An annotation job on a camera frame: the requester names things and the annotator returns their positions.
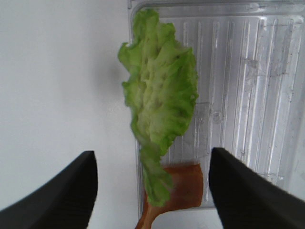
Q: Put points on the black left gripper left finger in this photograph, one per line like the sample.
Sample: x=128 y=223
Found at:
x=64 y=202

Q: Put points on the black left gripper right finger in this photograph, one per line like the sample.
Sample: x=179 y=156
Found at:
x=245 y=200

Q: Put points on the clear plastic left tray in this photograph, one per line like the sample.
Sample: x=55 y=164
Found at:
x=250 y=59

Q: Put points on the bacon strip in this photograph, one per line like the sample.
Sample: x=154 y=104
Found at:
x=187 y=193

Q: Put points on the green lettuce leaf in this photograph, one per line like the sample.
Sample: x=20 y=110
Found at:
x=161 y=93

